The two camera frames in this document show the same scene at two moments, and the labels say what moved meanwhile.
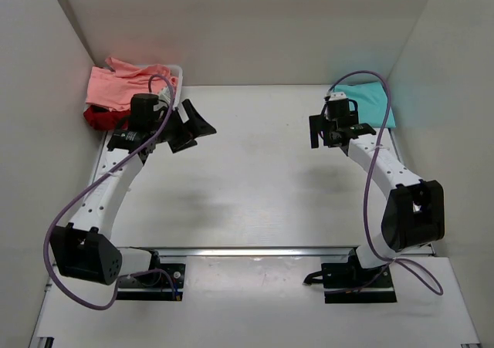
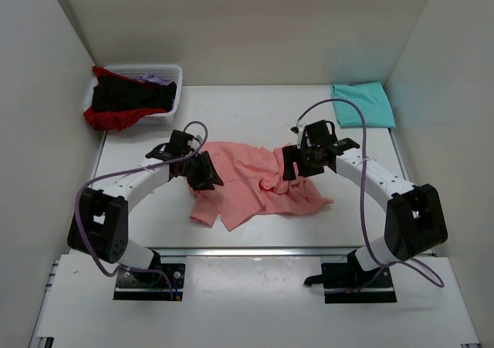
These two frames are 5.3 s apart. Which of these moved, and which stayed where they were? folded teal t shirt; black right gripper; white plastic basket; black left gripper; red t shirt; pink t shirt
Moved: white plastic basket; pink t shirt; black left gripper; black right gripper
Stayed: red t shirt; folded teal t shirt
